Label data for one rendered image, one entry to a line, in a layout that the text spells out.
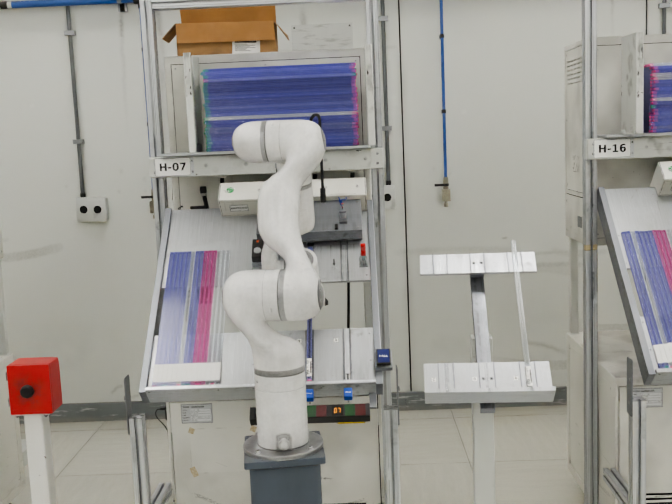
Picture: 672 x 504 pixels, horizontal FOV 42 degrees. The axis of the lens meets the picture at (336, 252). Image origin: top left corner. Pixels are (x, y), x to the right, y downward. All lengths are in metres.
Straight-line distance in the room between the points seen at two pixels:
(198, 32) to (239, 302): 1.50
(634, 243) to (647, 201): 0.20
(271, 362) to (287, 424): 0.15
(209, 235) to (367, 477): 0.95
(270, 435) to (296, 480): 0.12
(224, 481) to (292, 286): 1.16
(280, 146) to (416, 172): 2.33
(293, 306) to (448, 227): 2.53
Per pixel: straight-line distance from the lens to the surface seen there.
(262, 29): 3.25
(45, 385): 2.80
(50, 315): 4.73
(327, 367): 2.55
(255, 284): 1.98
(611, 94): 3.18
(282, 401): 2.02
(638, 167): 3.21
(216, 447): 2.94
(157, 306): 2.74
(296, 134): 2.10
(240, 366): 2.58
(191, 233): 2.92
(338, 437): 2.89
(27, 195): 4.68
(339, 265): 2.77
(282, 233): 2.01
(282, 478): 2.06
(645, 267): 2.85
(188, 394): 2.57
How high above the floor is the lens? 1.42
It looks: 8 degrees down
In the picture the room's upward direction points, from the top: 2 degrees counter-clockwise
